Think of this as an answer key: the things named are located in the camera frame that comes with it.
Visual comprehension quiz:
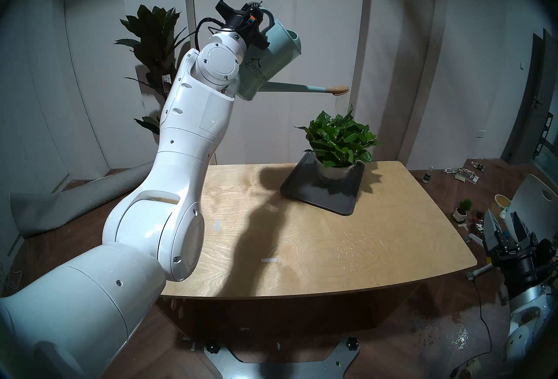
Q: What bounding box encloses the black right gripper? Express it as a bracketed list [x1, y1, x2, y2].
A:
[483, 209, 551, 299]

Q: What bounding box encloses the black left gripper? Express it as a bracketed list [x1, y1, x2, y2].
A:
[216, 0, 271, 51]

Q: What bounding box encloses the light blue watering can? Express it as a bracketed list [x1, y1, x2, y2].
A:
[235, 8, 350, 101]

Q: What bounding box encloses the small potted floor plant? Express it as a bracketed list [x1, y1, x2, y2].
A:
[453, 199, 473, 222]

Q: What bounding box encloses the tall dark leafy floor plant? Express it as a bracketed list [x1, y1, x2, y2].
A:
[114, 5, 199, 137]

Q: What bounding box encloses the green potted pothos plant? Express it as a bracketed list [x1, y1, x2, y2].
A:
[296, 106, 380, 182]

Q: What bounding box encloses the white chair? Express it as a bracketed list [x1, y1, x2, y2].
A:
[508, 174, 558, 243]

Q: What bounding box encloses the pile of small floor clutter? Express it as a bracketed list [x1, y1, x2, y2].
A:
[454, 168, 479, 185]

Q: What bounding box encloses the black metal rack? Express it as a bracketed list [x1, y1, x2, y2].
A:
[535, 112, 554, 158]

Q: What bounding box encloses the dark door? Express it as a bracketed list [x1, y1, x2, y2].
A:
[501, 29, 554, 165]

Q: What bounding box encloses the small tan floor item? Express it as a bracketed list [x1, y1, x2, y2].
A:
[458, 359, 482, 379]

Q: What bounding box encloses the dark grey tray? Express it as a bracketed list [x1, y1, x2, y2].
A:
[280, 151, 366, 215]

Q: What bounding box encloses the grey rolled mat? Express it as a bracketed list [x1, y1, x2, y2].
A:
[10, 162, 153, 238]

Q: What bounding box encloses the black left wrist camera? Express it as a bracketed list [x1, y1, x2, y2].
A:
[243, 2, 263, 31]

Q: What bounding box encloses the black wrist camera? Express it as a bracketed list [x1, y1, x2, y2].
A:
[243, 2, 263, 31]
[538, 240, 558, 269]

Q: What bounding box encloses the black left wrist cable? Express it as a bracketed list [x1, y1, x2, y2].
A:
[195, 16, 225, 52]

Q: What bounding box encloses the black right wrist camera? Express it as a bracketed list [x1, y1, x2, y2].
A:
[538, 240, 558, 269]

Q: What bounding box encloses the black floor cable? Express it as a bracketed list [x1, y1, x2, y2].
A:
[451, 282, 493, 376]

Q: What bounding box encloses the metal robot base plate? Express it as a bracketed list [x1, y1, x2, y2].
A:
[204, 338, 361, 379]

